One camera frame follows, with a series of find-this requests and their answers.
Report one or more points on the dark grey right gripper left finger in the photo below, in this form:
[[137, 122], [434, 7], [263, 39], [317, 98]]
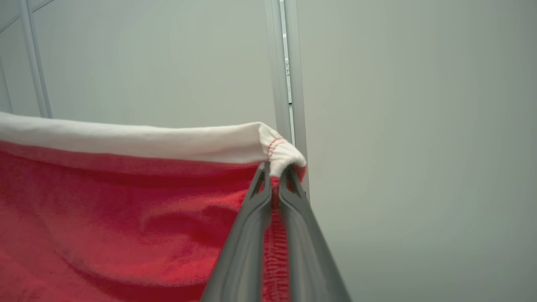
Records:
[[247, 243]]

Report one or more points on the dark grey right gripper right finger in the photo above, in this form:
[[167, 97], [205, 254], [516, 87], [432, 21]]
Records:
[[306, 251]]

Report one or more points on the grey slanted frame post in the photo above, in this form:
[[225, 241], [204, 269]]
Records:
[[35, 63]]

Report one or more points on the red shorts with white trim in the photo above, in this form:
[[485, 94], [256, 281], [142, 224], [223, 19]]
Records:
[[105, 209]]

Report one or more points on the grey metal partition post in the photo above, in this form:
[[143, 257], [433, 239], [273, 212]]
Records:
[[275, 63]]

